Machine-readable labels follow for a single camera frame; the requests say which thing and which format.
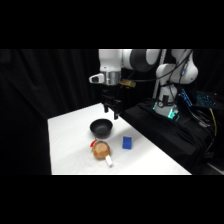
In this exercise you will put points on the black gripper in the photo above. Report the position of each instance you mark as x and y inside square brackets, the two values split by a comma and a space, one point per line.
[111, 96]

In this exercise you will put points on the black robot stand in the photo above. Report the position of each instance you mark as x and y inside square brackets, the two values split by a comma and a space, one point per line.
[173, 136]

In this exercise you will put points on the blue cube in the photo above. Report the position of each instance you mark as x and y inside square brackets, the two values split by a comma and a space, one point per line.
[127, 142]

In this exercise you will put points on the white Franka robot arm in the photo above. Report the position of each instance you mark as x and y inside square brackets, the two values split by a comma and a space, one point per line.
[141, 60]

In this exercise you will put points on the black curtain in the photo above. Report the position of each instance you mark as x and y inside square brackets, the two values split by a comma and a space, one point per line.
[46, 100]

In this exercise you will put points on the black bowl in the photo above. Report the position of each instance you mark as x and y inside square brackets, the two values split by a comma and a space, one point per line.
[101, 127]

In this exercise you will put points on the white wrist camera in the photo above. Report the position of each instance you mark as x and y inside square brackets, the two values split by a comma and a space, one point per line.
[96, 78]

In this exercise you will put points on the blue lit keyboard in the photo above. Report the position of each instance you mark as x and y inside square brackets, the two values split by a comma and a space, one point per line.
[206, 99]

